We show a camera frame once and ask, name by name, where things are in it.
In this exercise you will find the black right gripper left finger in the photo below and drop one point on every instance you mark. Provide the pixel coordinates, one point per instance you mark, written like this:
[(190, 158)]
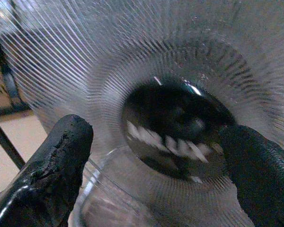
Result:
[(49, 170)]

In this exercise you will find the black metal frame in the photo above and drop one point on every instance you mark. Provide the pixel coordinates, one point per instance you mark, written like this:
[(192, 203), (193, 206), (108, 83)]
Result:
[(7, 78)]

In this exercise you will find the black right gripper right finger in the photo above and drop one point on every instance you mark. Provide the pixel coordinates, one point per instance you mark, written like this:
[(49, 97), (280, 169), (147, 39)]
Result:
[(262, 175)]

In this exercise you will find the white fan with black hub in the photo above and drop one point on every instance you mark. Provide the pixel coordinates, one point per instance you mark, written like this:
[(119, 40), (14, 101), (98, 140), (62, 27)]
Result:
[(156, 71)]

